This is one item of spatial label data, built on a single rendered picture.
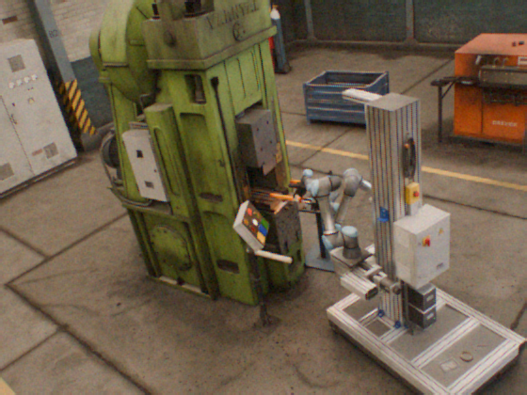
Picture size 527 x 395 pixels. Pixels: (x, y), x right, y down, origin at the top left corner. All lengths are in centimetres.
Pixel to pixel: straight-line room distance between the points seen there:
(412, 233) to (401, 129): 69
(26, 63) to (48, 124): 100
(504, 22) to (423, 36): 171
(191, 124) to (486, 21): 817
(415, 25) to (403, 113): 878
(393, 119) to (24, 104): 668
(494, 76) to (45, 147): 676
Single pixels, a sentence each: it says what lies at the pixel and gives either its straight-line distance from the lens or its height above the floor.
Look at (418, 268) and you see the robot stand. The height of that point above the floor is 94.
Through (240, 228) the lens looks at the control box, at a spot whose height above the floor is 115.
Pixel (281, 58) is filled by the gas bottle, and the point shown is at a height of 35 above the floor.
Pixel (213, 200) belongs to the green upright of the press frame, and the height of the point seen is 113.
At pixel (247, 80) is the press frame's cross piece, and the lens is 438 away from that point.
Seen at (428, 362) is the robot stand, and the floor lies 22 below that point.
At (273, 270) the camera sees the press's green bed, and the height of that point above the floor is 24.
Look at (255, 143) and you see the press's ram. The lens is 426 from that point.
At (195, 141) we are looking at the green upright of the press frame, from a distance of 438.
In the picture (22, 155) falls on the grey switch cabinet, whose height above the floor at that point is 50.
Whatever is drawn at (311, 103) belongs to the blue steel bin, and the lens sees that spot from 861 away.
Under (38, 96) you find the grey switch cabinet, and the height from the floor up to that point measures 127.
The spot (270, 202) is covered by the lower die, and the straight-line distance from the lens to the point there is 458.
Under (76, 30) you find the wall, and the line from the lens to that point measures 1005.
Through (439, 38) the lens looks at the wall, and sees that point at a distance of 1195.
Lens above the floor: 323
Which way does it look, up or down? 29 degrees down
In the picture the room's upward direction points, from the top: 11 degrees counter-clockwise
